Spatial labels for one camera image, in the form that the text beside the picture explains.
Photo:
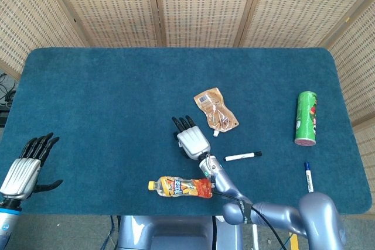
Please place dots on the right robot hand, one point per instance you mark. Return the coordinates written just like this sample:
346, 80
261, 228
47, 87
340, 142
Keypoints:
193, 141

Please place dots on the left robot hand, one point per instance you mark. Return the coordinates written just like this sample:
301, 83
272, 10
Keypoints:
20, 176

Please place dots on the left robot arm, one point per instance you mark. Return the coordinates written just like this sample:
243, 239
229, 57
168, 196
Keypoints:
7, 220

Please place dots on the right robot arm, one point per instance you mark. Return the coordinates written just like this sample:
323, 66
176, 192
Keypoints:
228, 185

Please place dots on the brown spouted drink pouch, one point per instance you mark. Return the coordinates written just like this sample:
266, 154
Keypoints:
214, 106

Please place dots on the orange iced tea bottle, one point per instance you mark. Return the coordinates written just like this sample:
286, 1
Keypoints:
184, 187

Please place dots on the white marker black cap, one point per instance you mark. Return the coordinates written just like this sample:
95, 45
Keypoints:
240, 156

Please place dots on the grey robot torso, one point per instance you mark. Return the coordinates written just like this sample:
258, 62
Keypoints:
164, 232

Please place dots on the blue table cloth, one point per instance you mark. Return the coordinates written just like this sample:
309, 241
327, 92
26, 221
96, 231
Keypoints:
102, 100

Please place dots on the green chips can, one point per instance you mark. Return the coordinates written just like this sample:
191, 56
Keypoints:
306, 118

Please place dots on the white marker blue cap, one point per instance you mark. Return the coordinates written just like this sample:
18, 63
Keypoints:
308, 176

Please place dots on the woven bamboo screen panel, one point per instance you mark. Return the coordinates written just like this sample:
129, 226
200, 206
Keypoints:
357, 65
108, 7
32, 15
299, 7
367, 159
205, 7

